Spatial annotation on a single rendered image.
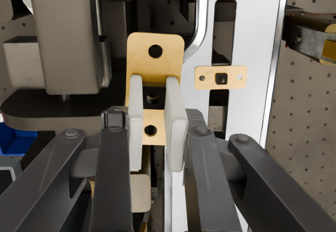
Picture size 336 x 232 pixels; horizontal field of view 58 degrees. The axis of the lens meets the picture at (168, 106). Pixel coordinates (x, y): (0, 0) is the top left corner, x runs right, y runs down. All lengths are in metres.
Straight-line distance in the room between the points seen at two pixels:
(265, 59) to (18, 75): 0.35
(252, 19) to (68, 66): 0.30
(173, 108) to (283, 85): 0.73
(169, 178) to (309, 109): 0.51
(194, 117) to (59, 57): 0.16
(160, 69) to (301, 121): 0.77
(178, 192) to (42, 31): 0.40
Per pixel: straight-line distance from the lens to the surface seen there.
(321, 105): 0.95
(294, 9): 0.72
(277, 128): 0.93
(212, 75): 0.49
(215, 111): 0.53
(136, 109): 0.15
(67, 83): 0.30
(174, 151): 0.15
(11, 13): 0.41
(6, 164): 0.39
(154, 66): 0.21
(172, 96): 0.17
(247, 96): 0.52
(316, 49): 0.49
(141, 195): 0.49
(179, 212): 0.62
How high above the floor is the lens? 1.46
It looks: 67 degrees down
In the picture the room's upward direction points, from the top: 172 degrees clockwise
